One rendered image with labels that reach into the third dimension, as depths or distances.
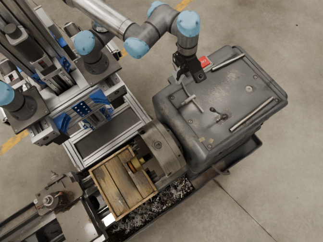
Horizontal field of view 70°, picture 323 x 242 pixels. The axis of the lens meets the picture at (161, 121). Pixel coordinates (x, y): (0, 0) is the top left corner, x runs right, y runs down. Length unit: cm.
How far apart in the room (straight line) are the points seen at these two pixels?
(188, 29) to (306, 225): 220
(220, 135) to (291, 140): 160
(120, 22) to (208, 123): 63
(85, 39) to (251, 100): 91
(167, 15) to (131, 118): 161
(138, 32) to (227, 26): 246
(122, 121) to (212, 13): 185
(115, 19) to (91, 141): 167
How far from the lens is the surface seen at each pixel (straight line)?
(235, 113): 121
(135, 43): 78
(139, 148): 123
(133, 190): 149
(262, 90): 131
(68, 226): 151
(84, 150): 236
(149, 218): 177
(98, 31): 134
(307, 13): 364
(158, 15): 84
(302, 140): 274
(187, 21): 79
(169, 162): 118
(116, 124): 234
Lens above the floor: 235
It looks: 70 degrees down
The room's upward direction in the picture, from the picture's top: 11 degrees counter-clockwise
